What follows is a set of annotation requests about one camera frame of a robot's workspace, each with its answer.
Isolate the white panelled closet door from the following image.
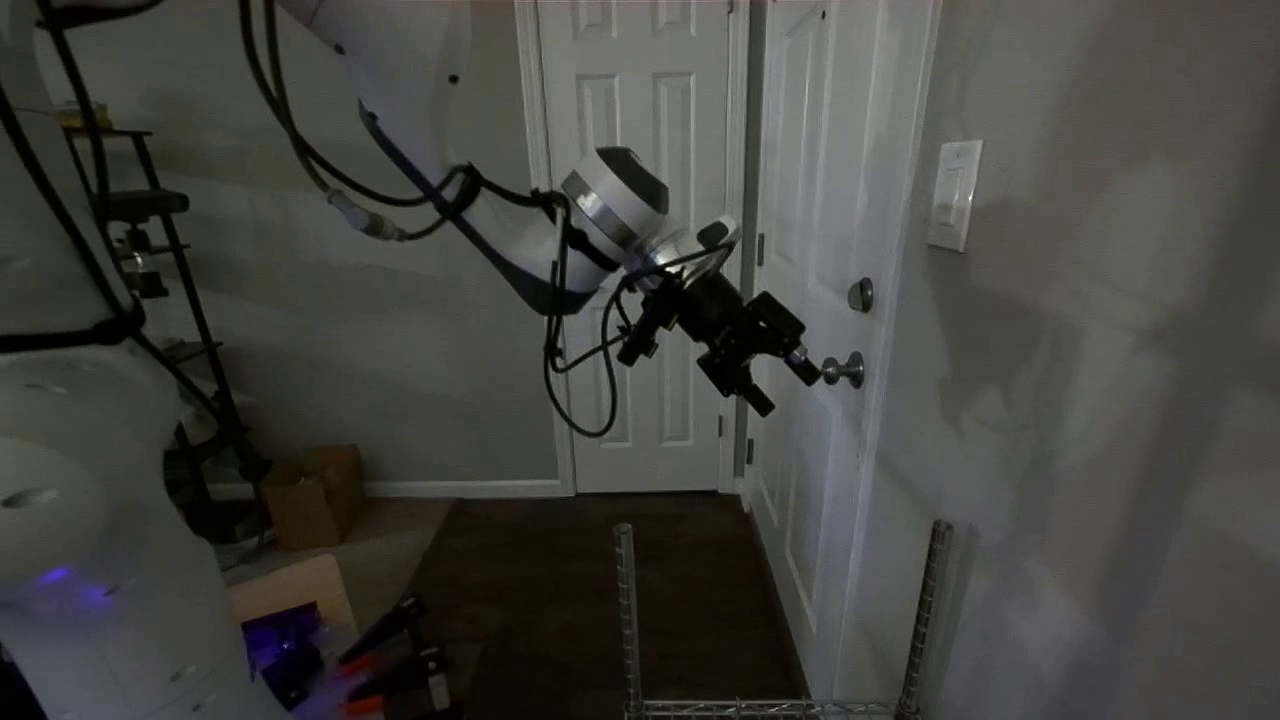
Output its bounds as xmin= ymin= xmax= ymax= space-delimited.
xmin=531 ymin=0 xmax=744 ymax=498

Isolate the blue lit device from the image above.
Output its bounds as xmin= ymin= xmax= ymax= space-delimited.
xmin=240 ymin=599 xmax=329 ymax=710

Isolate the white panelled entry door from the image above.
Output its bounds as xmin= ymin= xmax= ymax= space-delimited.
xmin=744 ymin=0 xmax=945 ymax=673

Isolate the silver door knob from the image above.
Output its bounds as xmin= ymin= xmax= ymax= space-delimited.
xmin=820 ymin=347 xmax=867 ymax=395

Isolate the metal wire shoe rack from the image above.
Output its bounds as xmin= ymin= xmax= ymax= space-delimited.
xmin=610 ymin=515 xmax=970 ymax=720

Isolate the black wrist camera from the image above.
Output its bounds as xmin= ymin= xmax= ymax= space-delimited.
xmin=611 ymin=283 xmax=675 ymax=378

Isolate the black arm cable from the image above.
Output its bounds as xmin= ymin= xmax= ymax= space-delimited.
xmin=235 ymin=0 xmax=713 ymax=439

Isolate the black ladder stand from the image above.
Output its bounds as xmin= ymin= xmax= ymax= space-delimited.
xmin=36 ymin=0 xmax=270 ymax=537

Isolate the brown cardboard box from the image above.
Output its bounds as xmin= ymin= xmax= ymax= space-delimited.
xmin=255 ymin=445 xmax=367 ymax=555

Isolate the white light switch plate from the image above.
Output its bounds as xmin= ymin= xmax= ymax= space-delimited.
xmin=924 ymin=136 xmax=988 ymax=256

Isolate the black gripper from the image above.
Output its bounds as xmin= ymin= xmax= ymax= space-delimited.
xmin=650 ymin=270 xmax=830 ymax=420

